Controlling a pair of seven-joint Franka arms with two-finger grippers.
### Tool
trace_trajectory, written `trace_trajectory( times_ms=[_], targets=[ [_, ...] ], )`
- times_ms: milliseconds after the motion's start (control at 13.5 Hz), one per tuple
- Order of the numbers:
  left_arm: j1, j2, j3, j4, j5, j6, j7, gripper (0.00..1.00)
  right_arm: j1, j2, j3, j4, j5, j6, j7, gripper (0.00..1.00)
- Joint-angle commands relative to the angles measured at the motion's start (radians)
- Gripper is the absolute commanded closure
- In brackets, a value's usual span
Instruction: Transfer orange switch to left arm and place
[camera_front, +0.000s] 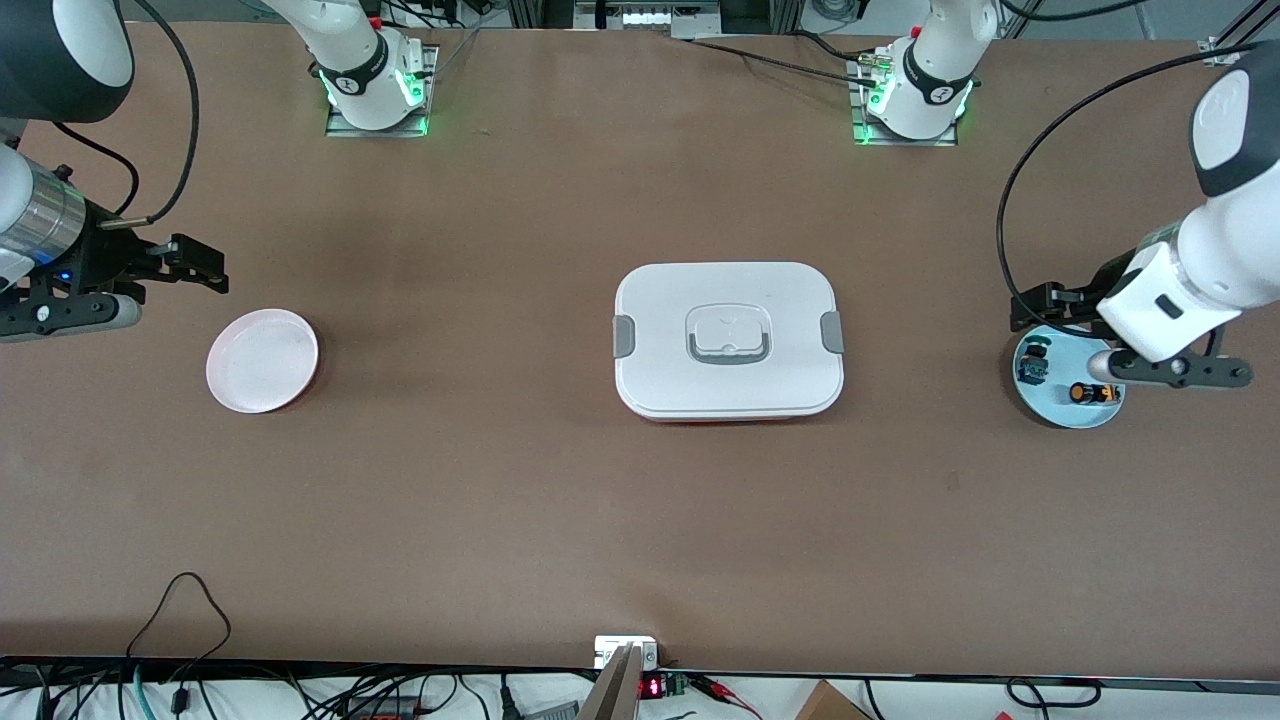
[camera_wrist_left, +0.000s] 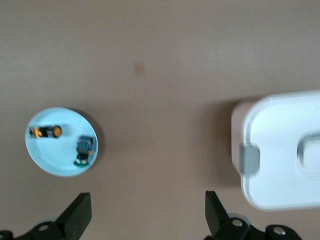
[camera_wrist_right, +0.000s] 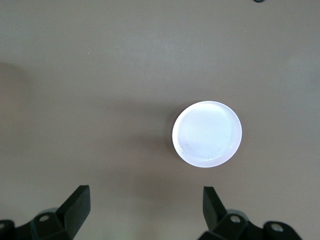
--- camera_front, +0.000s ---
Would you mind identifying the small white socket box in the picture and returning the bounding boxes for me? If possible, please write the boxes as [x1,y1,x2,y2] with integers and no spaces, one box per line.
[594,636,660,670]

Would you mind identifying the white lidded box grey clips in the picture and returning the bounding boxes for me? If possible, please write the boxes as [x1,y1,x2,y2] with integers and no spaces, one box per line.
[612,262,846,423]

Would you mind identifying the black looped cable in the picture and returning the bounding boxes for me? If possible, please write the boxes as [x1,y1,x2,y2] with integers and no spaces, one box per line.
[125,571,234,663]

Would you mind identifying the red clip leads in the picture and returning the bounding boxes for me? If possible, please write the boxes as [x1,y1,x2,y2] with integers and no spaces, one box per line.
[693,674,763,720]

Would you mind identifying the light blue round plate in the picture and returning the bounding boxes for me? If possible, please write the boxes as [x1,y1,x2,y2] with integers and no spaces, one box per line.
[1012,322,1127,430]

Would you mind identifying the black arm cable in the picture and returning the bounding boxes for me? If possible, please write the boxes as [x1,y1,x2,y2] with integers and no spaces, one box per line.
[50,0,201,230]
[997,45,1232,337]

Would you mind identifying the grey metal bar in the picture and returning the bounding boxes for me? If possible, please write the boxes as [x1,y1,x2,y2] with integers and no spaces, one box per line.
[578,643,647,720]

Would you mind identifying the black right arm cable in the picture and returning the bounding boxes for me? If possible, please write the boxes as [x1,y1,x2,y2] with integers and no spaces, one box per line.
[50,0,201,230]

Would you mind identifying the brown cardboard piece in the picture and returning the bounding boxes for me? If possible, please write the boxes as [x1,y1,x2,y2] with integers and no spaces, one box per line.
[795,680,873,720]

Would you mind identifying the pink round plate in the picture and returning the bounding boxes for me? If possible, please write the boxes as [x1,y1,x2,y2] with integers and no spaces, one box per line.
[206,308,320,415]

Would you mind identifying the black coiled cable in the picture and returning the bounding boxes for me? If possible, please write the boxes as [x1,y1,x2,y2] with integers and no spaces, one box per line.
[1004,677,1103,712]

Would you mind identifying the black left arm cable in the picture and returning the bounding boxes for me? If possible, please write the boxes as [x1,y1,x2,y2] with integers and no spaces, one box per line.
[997,45,1232,337]

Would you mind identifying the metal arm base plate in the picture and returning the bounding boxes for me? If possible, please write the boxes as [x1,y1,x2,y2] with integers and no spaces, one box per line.
[850,55,959,148]
[325,45,439,138]

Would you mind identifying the metal frame with white device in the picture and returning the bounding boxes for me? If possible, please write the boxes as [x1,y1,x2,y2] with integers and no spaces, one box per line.
[575,0,723,31]

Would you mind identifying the thin black table cable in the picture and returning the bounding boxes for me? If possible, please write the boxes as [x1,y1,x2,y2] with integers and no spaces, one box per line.
[685,35,883,91]

